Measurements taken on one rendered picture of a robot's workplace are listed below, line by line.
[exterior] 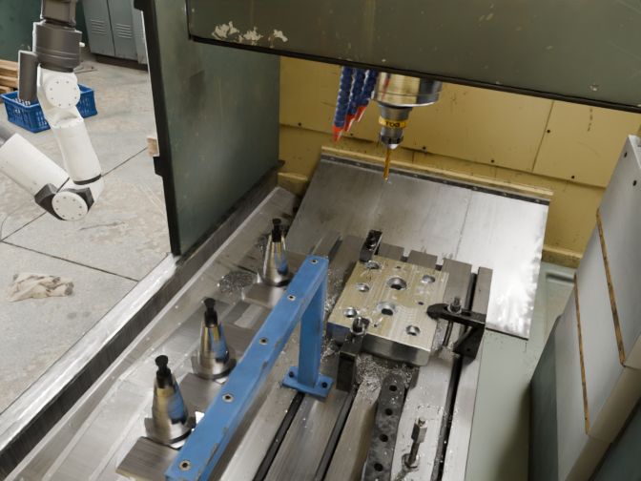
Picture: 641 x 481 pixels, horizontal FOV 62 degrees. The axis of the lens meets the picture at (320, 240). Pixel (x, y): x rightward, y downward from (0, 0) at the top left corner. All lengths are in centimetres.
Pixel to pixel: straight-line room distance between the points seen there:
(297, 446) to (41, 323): 195
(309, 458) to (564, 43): 81
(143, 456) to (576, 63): 63
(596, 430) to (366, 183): 137
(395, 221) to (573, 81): 146
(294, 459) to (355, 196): 123
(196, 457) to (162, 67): 102
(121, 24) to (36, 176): 492
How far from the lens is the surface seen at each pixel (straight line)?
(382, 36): 60
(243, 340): 82
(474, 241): 198
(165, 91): 148
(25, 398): 140
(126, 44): 625
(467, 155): 207
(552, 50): 59
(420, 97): 89
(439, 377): 124
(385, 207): 203
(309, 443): 109
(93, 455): 135
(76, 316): 282
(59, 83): 124
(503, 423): 158
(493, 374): 169
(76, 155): 131
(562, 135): 203
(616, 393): 95
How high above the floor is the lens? 179
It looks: 34 degrees down
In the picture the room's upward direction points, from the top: 4 degrees clockwise
